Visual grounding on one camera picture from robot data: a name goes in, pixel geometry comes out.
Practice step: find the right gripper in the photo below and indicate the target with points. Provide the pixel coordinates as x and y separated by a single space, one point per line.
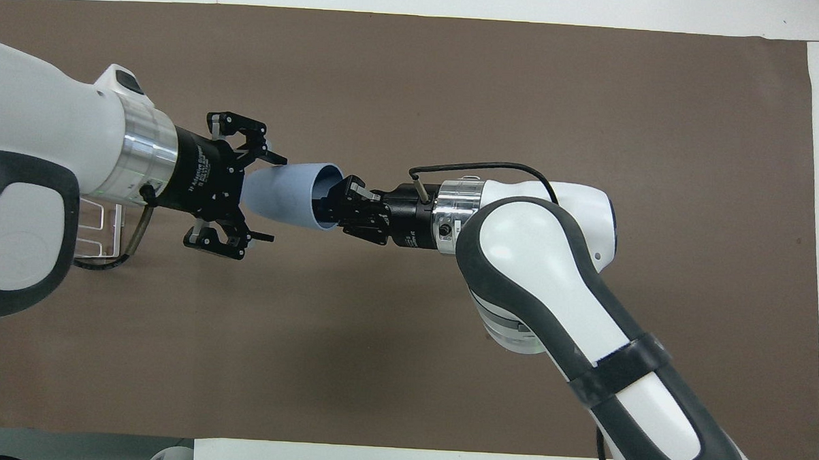
410 220

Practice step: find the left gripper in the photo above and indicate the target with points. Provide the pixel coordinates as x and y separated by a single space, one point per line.
203 178

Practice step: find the light blue cup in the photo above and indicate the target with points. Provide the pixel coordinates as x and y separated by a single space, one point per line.
281 191

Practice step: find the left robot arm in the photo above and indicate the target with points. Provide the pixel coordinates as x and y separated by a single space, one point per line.
42 118

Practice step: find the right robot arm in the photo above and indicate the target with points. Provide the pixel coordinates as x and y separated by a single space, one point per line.
538 262

